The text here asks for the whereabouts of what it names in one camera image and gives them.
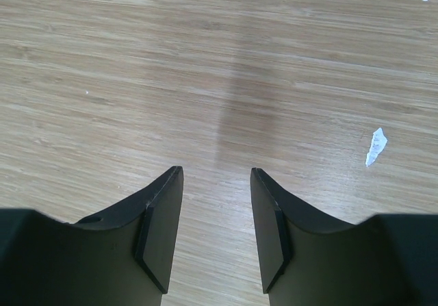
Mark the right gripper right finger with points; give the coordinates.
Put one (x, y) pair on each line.
(308, 257)

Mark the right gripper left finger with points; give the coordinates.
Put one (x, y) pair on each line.
(121, 255)

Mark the white paper scrap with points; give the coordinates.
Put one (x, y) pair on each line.
(377, 145)

